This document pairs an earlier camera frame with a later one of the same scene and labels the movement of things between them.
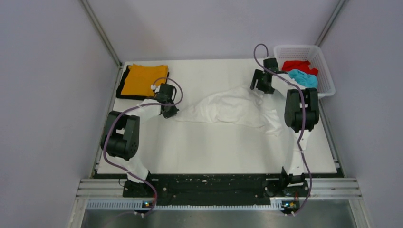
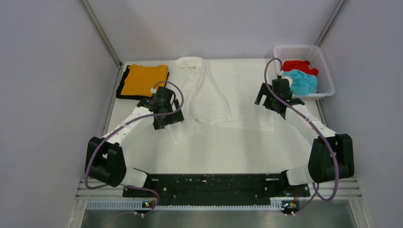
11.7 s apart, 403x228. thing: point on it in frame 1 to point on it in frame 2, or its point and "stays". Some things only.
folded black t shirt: x=121 y=84 stays
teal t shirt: x=303 y=79 stays
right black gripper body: x=259 y=75 to x=269 y=102
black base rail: x=214 y=189 stays
